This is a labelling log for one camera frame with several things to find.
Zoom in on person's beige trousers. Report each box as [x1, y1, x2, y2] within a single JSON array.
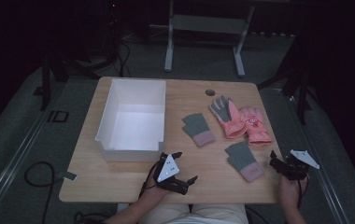
[[139, 203, 249, 224]]

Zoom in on person's left hand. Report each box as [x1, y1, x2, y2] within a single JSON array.
[[141, 181, 171, 203]]

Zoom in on white plastic storage box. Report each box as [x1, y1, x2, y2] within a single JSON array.
[[94, 78, 167, 162]]

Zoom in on pink padded winter glove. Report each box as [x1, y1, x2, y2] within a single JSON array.
[[208, 95, 249, 140], [238, 105, 274, 147]]

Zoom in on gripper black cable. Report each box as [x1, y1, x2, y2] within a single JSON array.
[[138, 161, 162, 200], [296, 174, 310, 209]]

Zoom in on black cable under table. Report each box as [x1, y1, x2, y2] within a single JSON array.
[[72, 211, 111, 224]]

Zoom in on person's right hand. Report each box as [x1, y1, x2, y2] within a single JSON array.
[[278, 174, 309, 209]]

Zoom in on white metal desk frame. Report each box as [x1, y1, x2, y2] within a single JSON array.
[[149, 0, 256, 78]]

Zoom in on grey tape piece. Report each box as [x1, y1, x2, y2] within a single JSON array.
[[57, 170, 78, 182]]

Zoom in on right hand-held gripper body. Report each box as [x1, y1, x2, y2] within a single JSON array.
[[277, 148, 320, 182]]

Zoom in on black tripod stand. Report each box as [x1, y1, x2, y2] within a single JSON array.
[[34, 46, 102, 111], [257, 29, 314, 125]]

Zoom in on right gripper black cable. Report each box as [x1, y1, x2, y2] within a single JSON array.
[[296, 174, 310, 209]]

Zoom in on black floor cable loop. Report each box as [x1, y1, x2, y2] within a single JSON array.
[[23, 161, 57, 224]]

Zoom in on black cables on floor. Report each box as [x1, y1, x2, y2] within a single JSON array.
[[104, 40, 133, 78]]

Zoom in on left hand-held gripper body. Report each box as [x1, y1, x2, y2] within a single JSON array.
[[151, 152, 190, 196]]

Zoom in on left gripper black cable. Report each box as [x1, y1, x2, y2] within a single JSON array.
[[138, 161, 162, 200]]

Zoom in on metal floor rail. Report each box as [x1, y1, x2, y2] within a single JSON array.
[[286, 96, 351, 224], [0, 90, 71, 218]]

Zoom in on grey knit glove pink cuff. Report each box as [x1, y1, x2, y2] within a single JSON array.
[[224, 141, 265, 184], [181, 112, 217, 147]]

